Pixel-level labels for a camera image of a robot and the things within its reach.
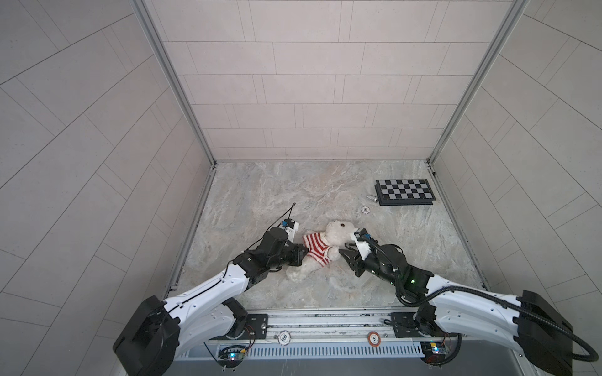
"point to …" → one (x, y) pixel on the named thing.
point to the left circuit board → (231, 356)
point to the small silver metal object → (372, 197)
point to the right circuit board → (434, 352)
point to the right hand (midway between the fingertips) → (341, 252)
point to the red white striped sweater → (317, 247)
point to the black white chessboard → (404, 192)
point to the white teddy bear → (337, 235)
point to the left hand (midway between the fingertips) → (314, 251)
